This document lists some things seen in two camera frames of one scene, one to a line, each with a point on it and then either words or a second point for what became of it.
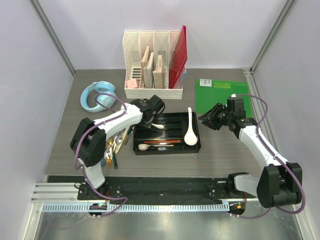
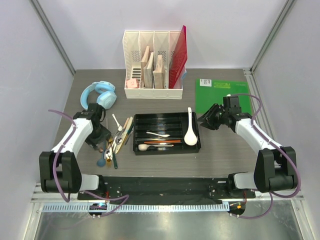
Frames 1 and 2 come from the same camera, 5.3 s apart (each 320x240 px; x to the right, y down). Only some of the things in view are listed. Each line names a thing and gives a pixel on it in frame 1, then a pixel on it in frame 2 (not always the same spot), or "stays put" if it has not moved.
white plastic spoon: [158, 126] to [162, 135]
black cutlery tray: [169, 139] stays put
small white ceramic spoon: [144, 147] stays put
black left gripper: [147, 125] to [105, 135]
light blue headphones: [106, 96] stays put
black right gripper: [211, 122] stays put
